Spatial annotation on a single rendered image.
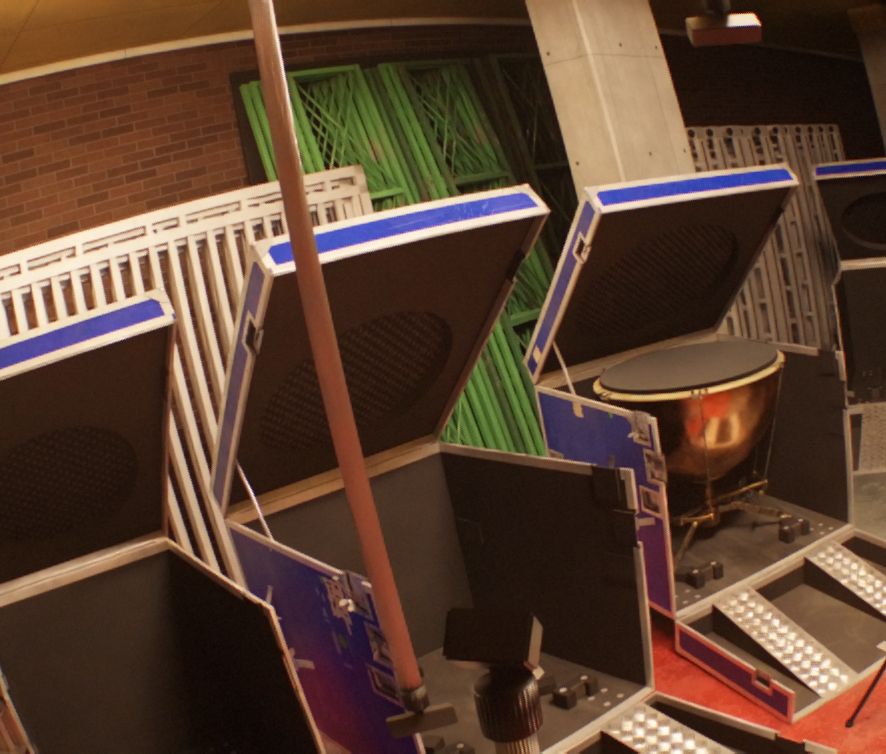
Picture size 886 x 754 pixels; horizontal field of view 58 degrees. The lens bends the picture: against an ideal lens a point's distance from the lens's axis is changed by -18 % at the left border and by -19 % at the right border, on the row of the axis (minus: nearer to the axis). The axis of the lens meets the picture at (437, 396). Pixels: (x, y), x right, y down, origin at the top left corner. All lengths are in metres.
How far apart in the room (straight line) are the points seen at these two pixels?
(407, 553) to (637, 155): 2.22
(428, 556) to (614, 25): 2.75
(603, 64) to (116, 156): 2.71
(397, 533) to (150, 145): 2.85
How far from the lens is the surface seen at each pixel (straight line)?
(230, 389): 2.67
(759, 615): 3.48
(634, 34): 4.82
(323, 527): 3.27
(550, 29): 4.63
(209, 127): 5.49
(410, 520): 3.44
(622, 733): 2.86
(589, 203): 3.26
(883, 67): 8.80
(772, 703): 3.07
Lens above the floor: 1.78
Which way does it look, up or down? 11 degrees down
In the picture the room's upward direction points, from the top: 12 degrees counter-clockwise
